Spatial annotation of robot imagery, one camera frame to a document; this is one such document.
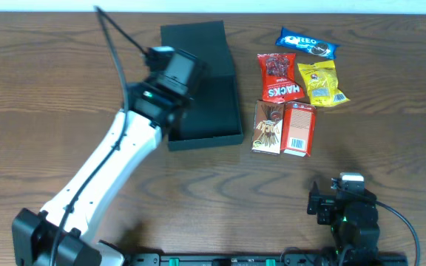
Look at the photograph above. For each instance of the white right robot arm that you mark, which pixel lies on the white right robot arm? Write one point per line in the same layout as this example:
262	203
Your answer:
352	217

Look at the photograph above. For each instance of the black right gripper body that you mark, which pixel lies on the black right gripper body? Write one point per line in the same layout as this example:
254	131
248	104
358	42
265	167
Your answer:
313	203

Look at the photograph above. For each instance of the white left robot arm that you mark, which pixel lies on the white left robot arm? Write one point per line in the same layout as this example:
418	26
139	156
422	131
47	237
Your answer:
63	231

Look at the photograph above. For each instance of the yellow candy bag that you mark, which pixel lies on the yellow candy bag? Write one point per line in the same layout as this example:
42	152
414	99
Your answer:
321	83

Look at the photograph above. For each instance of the blue Oreo cookie pack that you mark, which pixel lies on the blue Oreo cookie pack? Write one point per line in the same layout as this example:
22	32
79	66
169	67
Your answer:
303	43

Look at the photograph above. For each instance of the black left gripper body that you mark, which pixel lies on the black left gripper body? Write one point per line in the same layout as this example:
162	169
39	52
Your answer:
197	69

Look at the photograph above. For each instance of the red Hacks candy bag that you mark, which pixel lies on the red Hacks candy bag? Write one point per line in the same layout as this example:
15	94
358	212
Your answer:
279	85

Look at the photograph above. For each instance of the black gift box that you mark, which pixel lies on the black gift box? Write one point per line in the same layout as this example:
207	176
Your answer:
214	117

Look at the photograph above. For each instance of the brown Pocky box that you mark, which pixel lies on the brown Pocky box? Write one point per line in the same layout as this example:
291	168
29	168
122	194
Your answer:
268	126

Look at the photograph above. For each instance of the red snack box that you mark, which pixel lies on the red snack box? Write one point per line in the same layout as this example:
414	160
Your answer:
298	129

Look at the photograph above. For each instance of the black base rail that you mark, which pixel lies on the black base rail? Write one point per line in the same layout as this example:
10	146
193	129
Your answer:
289	259

